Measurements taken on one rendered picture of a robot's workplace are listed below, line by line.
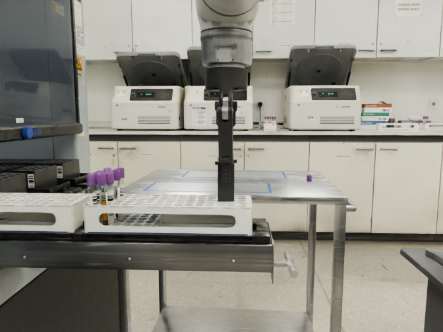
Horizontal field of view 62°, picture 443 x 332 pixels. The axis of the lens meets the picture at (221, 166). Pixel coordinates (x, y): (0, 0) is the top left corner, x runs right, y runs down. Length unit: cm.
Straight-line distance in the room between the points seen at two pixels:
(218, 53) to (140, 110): 246
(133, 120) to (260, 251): 253
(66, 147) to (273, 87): 257
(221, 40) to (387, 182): 270
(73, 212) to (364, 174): 268
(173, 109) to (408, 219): 207
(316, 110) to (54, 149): 215
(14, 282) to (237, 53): 62
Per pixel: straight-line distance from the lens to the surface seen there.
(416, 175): 330
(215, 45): 64
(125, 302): 111
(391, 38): 353
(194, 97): 302
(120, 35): 347
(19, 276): 89
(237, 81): 64
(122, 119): 311
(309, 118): 302
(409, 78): 393
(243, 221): 64
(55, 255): 72
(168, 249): 65
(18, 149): 142
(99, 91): 384
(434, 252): 98
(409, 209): 334
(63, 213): 71
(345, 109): 308
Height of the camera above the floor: 102
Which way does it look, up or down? 8 degrees down
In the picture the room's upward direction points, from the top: straight up
